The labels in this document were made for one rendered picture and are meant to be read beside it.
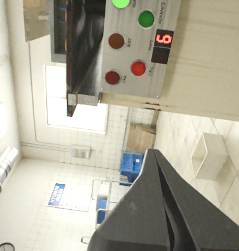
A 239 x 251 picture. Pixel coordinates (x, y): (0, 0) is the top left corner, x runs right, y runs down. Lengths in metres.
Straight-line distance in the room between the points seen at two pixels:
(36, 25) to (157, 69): 0.95
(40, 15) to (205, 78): 0.99
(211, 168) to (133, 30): 1.52
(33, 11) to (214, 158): 1.45
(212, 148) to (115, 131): 3.75
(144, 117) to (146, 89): 4.63
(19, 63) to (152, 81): 4.74
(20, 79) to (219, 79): 4.92
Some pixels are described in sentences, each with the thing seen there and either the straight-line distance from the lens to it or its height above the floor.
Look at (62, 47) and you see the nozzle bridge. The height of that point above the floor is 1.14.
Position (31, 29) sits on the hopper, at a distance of 1.39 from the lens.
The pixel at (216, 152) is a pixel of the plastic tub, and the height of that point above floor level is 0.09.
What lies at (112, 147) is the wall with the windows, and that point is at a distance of 5.64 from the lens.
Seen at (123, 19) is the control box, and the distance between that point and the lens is 0.51.
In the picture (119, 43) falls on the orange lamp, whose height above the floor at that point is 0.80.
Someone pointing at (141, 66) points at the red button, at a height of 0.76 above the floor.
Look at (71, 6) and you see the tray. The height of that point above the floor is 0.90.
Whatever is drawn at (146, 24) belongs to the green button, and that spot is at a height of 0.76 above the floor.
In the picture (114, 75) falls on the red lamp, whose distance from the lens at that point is 0.54.
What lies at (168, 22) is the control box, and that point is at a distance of 0.51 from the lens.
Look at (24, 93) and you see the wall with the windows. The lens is 5.44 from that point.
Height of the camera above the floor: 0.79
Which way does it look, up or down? level
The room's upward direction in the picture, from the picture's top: 83 degrees counter-clockwise
